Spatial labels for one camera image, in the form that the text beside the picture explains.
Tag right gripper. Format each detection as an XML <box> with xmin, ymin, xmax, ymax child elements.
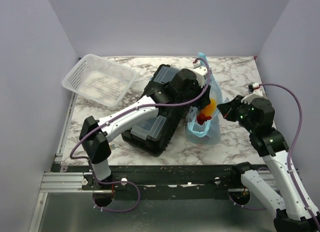
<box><xmin>217</xmin><ymin>94</ymin><xmax>257</xmax><ymax>132</ymax></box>

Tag light blue plastic bag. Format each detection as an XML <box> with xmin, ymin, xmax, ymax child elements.
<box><xmin>185</xmin><ymin>52</ymin><xmax>230</xmax><ymax>145</ymax></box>

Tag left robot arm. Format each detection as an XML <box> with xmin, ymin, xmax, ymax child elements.
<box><xmin>79</xmin><ymin>67</ymin><xmax>211</xmax><ymax>189</ymax></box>

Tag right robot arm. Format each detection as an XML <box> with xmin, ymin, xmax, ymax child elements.
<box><xmin>217</xmin><ymin>95</ymin><xmax>320</xmax><ymax>231</ymax></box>

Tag orange fake fruit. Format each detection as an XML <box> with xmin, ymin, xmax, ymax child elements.
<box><xmin>201</xmin><ymin>98</ymin><xmax>217</xmax><ymax>117</ymax></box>

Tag red fake cherry tomatoes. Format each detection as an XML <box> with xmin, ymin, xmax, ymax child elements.
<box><xmin>196</xmin><ymin>113</ymin><xmax>212</xmax><ymax>125</ymax></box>

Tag black plastic toolbox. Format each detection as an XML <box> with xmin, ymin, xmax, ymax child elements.
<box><xmin>121</xmin><ymin>64</ymin><xmax>196</xmax><ymax>157</ymax></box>

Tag white perforated plastic basket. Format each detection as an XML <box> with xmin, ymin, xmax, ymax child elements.
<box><xmin>61</xmin><ymin>54</ymin><xmax>137</xmax><ymax>107</ymax></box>

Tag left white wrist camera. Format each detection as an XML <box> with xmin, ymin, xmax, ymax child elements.
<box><xmin>192</xmin><ymin>66</ymin><xmax>208</xmax><ymax>86</ymax></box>

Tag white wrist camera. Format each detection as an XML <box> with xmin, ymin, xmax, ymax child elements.
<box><xmin>241</xmin><ymin>83</ymin><xmax>263</xmax><ymax>104</ymax></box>
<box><xmin>192</xmin><ymin>66</ymin><xmax>208</xmax><ymax>86</ymax></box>

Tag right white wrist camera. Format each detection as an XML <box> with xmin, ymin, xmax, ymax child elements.
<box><xmin>241</xmin><ymin>83</ymin><xmax>263</xmax><ymax>104</ymax></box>

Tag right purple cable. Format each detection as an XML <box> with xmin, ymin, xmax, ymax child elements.
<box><xmin>227</xmin><ymin>83</ymin><xmax>318</xmax><ymax>222</ymax></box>

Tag black mounting base rail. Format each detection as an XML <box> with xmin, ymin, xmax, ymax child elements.
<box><xmin>52</xmin><ymin>164</ymin><xmax>250</xmax><ymax>201</ymax></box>

